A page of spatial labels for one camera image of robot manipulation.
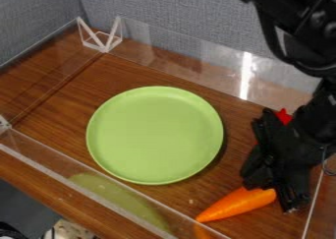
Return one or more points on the clear acrylic corner bracket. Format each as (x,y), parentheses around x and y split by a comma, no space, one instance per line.
(97,40)

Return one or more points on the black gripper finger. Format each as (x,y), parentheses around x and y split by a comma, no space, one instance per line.
(292,188)
(257,170)

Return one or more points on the green round plate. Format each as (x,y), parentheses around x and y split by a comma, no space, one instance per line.
(155,135)

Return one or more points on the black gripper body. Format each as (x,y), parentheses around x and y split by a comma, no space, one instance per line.
(299,142)

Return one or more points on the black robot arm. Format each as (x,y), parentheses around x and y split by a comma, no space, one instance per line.
(299,28)

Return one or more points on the clear acrylic barrier wall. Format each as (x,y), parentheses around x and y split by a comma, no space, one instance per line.
(57,81)

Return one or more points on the red plastic block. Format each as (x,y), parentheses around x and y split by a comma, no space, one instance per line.
(284,115)

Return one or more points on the orange toy carrot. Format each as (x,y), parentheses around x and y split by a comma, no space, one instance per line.
(237,202)

